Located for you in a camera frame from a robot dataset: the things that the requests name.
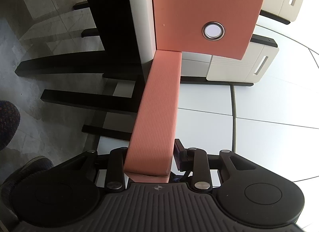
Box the orange shoe box base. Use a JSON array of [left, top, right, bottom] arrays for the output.
[[153, 0, 263, 59]]

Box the person's shoe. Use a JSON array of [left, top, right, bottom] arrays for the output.
[[1, 156, 54, 223]]

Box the left beige folding chair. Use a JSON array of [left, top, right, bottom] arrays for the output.
[[179, 34, 280, 88]]

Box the white table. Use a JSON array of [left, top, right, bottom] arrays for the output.
[[130, 0, 156, 79]]

